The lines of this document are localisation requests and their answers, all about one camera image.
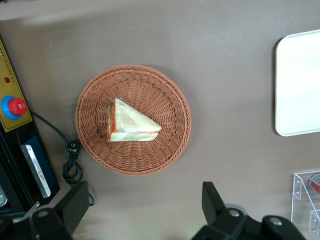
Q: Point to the small clear acrylic stand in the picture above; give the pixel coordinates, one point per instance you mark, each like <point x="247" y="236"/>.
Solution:
<point x="303" y="200"/>

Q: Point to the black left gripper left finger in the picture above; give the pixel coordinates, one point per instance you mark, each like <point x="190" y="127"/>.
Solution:
<point x="72" y="207"/>

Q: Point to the black control box yellow panel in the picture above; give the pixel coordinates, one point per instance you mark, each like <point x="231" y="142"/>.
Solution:
<point x="15" y="155"/>

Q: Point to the brown round wicker basket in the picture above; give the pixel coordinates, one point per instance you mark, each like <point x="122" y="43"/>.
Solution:
<point x="150" y="155"/>

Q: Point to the red emergency stop button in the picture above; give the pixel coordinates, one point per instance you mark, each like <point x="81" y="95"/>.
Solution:
<point x="16" y="107"/>

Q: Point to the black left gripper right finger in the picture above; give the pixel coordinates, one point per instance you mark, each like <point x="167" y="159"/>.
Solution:
<point x="215" y="210"/>

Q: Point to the cream plastic tray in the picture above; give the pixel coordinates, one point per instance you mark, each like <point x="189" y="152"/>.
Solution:
<point x="300" y="85"/>

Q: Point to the red and white can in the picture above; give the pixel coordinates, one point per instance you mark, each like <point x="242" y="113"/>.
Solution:
<point x="315" y="183"/>

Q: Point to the triangular sandwich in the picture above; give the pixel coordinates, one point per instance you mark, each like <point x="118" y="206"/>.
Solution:
<point x="130" y="121"/>

